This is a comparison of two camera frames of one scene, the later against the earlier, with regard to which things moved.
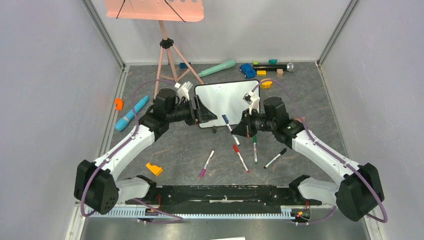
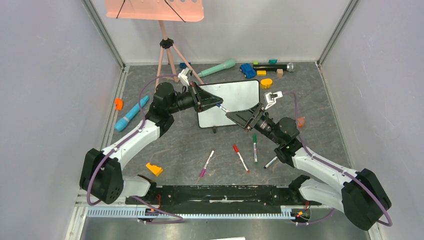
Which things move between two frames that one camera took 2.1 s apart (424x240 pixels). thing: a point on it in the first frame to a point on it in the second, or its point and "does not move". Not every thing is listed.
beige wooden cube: x=279 y=72 does not move
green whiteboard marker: x=255 y=149 does not move
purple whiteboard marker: x=202 y=172 does not move
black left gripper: x=201 y=114 to x=201 y=99
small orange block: x=119 y=104 does not move
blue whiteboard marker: x=227 y=122 to x=223 y=108
